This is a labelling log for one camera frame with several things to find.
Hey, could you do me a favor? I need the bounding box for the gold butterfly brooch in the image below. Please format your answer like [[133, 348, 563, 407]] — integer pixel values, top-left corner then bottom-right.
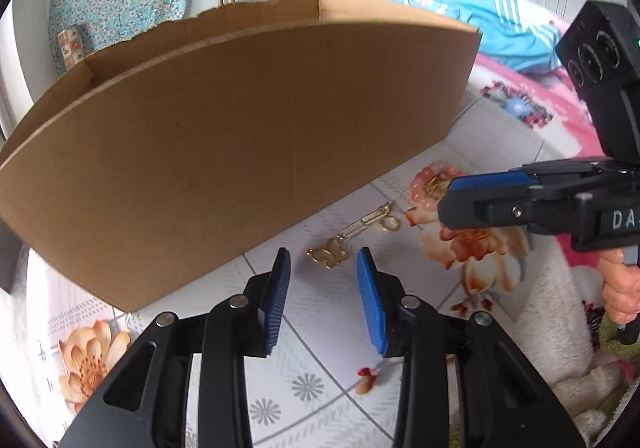
[[307, 237, 349, 269]]

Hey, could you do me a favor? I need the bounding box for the gold jewelry piece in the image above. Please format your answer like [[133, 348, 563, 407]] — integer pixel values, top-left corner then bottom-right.
[[423, 174, 450, 201]]

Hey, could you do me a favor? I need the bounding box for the right hand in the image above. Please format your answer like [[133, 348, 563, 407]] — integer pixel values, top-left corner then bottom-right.
[[597, 249, 640, 325]]

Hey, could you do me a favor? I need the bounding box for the white fluffy towel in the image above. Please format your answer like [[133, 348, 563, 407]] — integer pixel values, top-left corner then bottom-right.
[[512, 239, 639, 447]]

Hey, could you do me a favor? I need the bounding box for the silver rhinestone hair clip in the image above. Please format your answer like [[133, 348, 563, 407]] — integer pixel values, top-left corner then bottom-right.
[[337, 202, 401, 240]]

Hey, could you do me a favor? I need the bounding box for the pink floral blanket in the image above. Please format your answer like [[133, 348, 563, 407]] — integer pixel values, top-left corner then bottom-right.
[[470, 0, 640, 279]]

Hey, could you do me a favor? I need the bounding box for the blue clothing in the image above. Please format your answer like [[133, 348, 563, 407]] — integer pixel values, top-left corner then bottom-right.
[[390, 0, 568, 74]]

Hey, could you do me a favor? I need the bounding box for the floral white mat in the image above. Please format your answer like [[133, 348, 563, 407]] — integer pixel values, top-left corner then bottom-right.
[[1, 87, 561, 447]]

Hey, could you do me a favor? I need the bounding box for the brown cardboard box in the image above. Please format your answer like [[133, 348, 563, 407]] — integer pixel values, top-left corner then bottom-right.
[[1, 0, 480, 311]]

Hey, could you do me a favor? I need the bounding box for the patterned small box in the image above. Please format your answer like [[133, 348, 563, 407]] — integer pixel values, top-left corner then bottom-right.
[[56, 24, 87, 70]]

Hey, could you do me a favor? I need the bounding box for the orange bead bracelet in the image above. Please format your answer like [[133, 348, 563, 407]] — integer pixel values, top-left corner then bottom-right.
[[409, 162, 467, 214]]

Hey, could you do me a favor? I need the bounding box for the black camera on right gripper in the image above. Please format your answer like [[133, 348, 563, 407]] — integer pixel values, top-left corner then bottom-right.
[[555, 0, 639, 164]]

